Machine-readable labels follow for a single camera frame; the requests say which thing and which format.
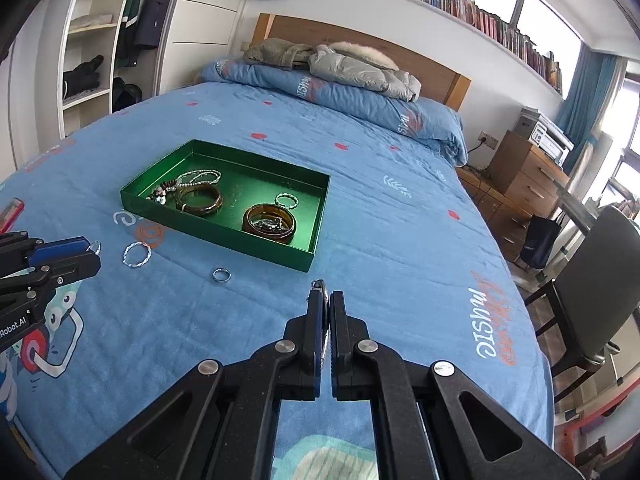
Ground olive fleece jacket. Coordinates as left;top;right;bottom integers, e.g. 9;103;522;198
243;38;314;70

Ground thin silver bangle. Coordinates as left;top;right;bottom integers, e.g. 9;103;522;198
311;280;330;367

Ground silver bead necklace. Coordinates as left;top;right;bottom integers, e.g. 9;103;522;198
145;169;222;206

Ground dark tortoiseshell bangle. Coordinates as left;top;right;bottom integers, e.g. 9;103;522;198
175;183;224;217

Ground black bag wardrobe floor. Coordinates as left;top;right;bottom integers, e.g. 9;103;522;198
112;77;143;113

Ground amber wide bangle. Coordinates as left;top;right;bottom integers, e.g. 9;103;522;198
242;204;297;244

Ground green jewelry tray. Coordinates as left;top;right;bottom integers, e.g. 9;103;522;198
120;140;330;272

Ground teal curtain right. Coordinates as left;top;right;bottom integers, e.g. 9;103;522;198
555;44;620;174

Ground red harmonica case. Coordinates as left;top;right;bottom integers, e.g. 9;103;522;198
0;197;25;234

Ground white printer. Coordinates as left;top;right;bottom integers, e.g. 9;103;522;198
514;106;574;166

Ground white wardrobe shelving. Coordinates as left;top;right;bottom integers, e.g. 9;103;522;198
36;0;245;143

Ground blue patterned bed quilt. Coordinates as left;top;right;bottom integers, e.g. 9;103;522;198
1;82;553;478

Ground folded blue duvet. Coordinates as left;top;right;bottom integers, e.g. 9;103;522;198
198;58;469;166

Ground twisted silver bracelet on bed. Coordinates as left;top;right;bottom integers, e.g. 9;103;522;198
121;240;152;269

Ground wooden headboard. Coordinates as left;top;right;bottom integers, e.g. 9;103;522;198
246;13;471;110

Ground dark hanging coat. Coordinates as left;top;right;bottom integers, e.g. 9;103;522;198
116;0;170;68

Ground grey puffer jacket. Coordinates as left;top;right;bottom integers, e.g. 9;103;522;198
308;41;422;102

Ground black folded clothes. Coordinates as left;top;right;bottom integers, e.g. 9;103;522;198
62;54;104;99

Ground wooden drawer nightstand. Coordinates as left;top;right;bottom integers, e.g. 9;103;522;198
457;131;568;261

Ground row of books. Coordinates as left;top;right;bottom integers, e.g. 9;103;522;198
420;0;563;96

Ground dark waste bin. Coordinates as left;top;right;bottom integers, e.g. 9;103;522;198
520;216;562;269

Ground black chair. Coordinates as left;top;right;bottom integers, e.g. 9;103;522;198
525;206;640;402

